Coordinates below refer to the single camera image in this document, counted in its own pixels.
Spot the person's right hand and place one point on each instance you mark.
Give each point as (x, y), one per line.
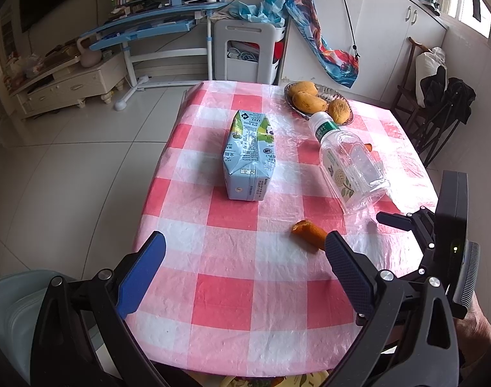
(483, 322)

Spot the white plastic stool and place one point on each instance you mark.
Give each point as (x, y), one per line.
(245, 32)

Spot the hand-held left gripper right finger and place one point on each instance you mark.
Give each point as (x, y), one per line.
(348, 276)

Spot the dark wooden rack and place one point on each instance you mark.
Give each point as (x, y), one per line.
(406, 88)

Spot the short orange carrot piece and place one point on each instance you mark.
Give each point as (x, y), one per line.
(308, 232)

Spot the beige kettlebell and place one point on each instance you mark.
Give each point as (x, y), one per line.
(88, 56)

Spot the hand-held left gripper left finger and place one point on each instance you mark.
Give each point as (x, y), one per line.
(139, 280)

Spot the cream television cabinet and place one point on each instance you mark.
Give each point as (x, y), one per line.
(68, 84)

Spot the pair of dark shoes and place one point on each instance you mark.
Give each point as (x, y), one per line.
(430, 3)

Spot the blue green milk carton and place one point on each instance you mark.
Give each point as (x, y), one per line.
(249, 157)

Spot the crumpled blue cloth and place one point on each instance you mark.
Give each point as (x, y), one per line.
(261, 10)

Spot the blue study desk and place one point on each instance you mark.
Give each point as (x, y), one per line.
(148, 28)

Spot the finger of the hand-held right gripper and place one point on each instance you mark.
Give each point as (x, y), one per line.
(406, 223)

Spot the red white checked tablecloth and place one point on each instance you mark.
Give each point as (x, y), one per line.
(249, 290)

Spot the yellow mango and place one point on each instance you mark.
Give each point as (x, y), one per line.
(310, 103)
(303, 88)
(339, 111)

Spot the long black hanging garment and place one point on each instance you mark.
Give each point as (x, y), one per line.
(476, 8)

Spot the white sack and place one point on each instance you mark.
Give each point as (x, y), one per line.
(430, 62)

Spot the white cabinet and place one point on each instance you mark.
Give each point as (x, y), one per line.
(382, 40)

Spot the black folding chair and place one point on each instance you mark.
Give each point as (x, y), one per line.
(451, 96)

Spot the plate of yellow mangoes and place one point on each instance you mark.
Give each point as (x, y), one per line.
(342, 96)

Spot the pale green chair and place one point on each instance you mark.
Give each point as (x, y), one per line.
(11, 314)

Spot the clear plastic bottle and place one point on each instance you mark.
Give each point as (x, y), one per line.
(354, 169)

